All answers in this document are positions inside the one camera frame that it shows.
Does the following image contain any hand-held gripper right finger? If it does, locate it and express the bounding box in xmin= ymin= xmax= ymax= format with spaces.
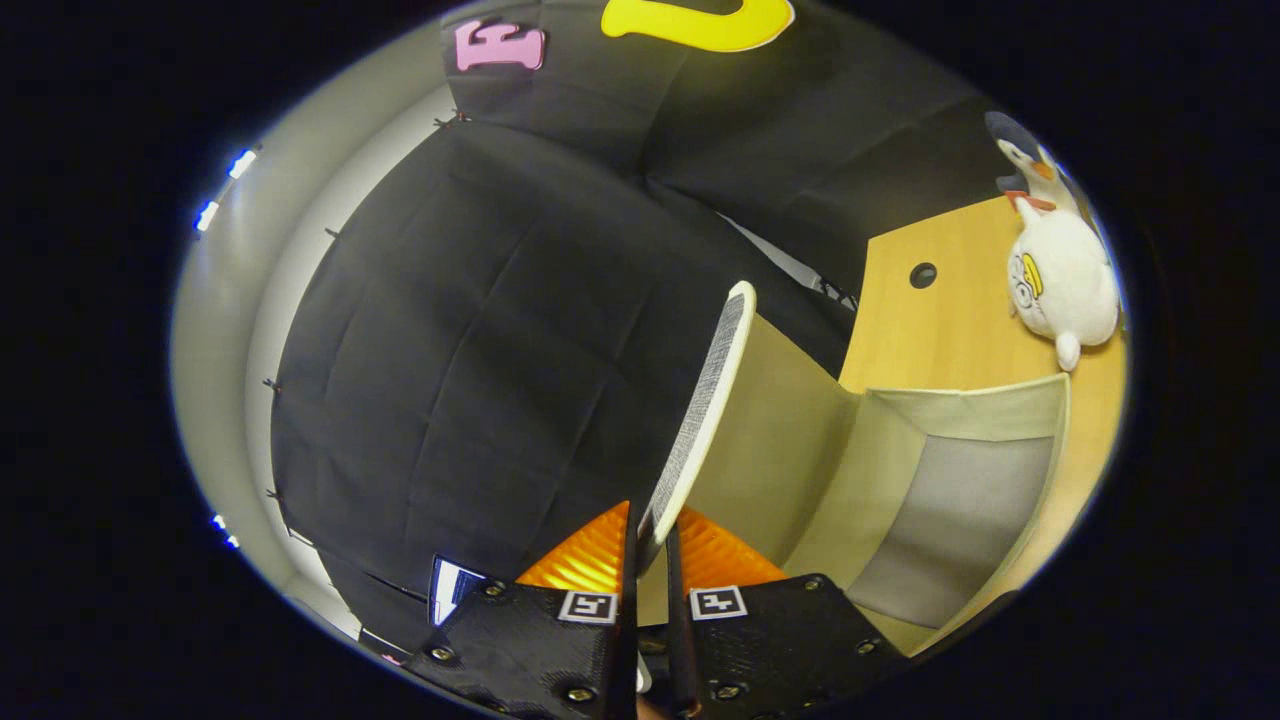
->
xmin=665 ymin=505 xmax=911 ymax=720

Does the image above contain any white round plush toy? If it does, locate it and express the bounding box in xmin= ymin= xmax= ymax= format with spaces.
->
xmin=1005 ymin=205 xmax=1122 ymax=373

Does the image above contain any blue lit screen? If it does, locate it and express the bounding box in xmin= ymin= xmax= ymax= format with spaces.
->
xmin=430 ymin=556 xmax=488 ymax=628

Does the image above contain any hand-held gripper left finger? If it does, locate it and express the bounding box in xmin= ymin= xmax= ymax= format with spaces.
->
xmin=405 ymin=500 xmax=641 ymax=720

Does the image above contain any beige fabric storage box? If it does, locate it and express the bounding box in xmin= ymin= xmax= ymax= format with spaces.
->
xmin=635 ymin=281 xmax=1073 ymax=661

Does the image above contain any penguin plush toy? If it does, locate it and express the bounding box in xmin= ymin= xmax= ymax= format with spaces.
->
xmin=985 ymin=111 xmax=1086 ymax=216

